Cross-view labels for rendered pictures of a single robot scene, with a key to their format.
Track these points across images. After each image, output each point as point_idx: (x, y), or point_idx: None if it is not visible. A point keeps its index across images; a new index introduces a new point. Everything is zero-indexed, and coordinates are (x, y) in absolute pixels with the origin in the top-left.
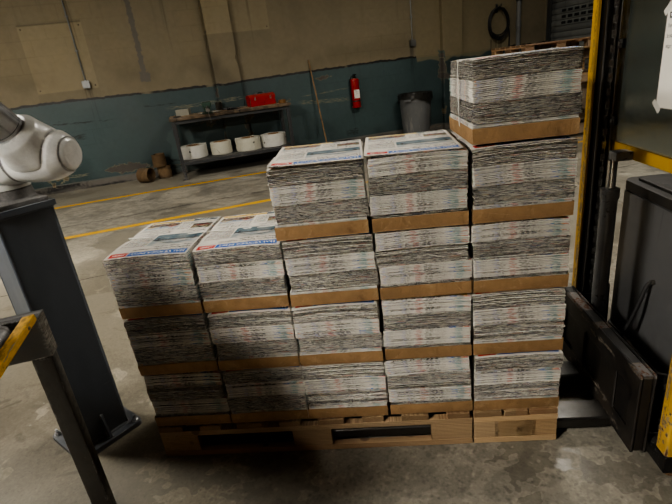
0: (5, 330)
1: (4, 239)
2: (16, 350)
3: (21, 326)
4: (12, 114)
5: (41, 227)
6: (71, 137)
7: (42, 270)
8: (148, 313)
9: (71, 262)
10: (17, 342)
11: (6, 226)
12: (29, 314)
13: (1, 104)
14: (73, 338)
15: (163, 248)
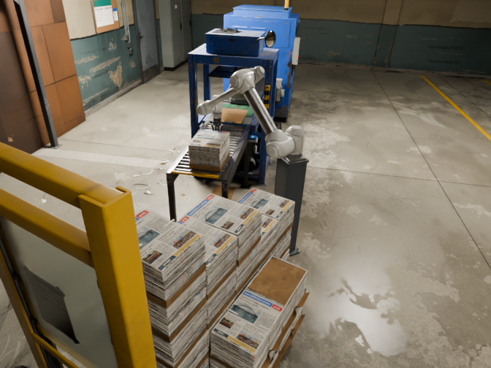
0: (221, 175)
1: (277, 163)
2: (200, 176)
3: (212, 175)
4: (268, 128)
5: (284, 169)
6: (275, 147)
7: (280, 182)
8: None
9: (286, 188)
10: (202, 175)
11: (278, 161)
12: (225, 177)
13: (267, 124)
14: None
15: (247, 199)
